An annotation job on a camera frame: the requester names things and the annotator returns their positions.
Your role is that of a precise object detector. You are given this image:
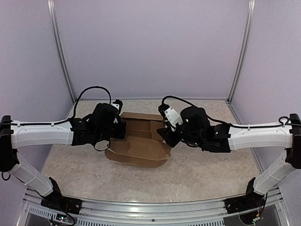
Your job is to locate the brown cardboard box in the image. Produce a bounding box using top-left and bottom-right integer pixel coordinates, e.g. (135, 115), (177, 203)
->
(105, 112), (171, 168)

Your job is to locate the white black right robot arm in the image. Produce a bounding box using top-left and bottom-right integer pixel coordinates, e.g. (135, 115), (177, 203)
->
(157, 104), (301, 209)

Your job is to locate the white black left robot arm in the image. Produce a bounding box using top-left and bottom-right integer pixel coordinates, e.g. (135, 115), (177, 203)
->
(0, 100), (126, 210)

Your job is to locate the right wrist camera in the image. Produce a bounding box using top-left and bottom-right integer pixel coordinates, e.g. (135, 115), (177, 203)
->
(158, 104), (183, 131)

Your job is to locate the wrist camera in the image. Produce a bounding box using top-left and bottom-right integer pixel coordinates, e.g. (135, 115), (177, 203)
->
(111, 99), (123, 114)
(158, 104), (183, 131)

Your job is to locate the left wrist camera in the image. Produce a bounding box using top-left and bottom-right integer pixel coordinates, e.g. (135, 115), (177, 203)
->
(111, 99), (123, 114)

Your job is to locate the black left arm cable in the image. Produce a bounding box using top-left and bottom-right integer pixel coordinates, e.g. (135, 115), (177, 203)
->
(1, 86), (112, 181)

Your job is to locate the aluminium front frame rail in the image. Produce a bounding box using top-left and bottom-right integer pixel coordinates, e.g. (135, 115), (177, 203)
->
(15, 187), (291, 226)

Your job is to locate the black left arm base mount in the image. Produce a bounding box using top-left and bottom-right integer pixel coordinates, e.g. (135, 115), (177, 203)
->
(41, 196), (83, 215)

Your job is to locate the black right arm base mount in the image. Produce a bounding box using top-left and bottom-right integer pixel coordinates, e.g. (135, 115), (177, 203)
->
(224, 194), (265, 214)

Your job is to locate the left aluminium corner post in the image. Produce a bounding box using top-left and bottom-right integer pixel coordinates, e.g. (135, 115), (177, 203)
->
(47, 0), (76, 104)

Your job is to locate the aluminium corner post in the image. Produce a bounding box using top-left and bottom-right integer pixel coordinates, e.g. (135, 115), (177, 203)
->
(227, 0), (256, 105)
(47, 0), (76, 104)

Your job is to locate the right aluminium corner post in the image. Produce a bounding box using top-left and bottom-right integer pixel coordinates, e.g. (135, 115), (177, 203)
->
(227, 0), (256, 105)

